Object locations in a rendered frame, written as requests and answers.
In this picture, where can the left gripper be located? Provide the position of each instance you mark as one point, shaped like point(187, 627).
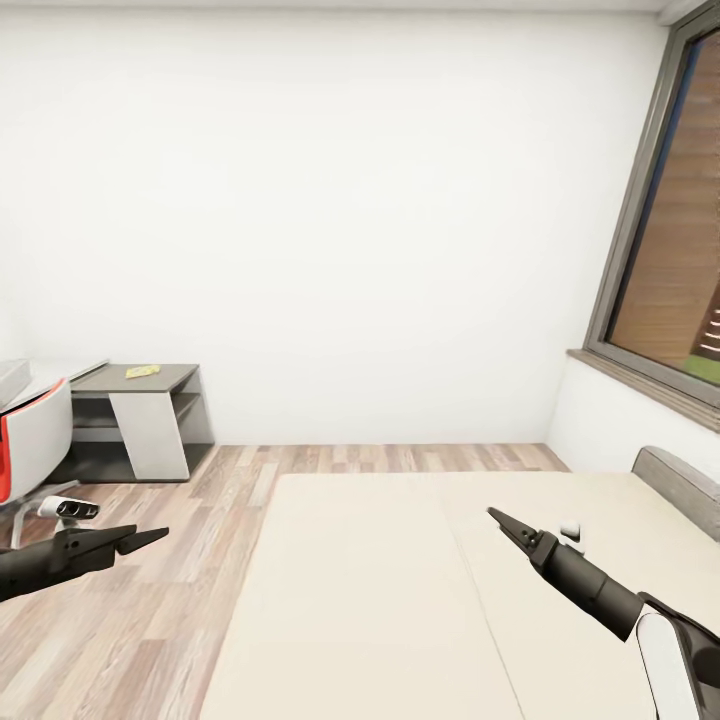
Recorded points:
point(73, 552)

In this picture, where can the swivel chair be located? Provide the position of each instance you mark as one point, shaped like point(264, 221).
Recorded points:
point(33, 441)

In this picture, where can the toy box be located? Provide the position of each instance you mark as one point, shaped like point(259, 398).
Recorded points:
point(14, 376)

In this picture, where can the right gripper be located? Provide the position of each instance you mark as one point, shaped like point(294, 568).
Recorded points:
point(569, 572)

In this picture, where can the fixed window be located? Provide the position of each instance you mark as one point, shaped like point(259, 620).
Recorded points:
point(655, 325)

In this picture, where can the desk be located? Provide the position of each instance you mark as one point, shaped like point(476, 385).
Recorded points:
point(163, 418)

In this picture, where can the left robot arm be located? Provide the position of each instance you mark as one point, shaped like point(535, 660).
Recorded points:
point(75, 549)

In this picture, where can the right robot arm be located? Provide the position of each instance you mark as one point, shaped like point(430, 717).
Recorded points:
point(681, 657)

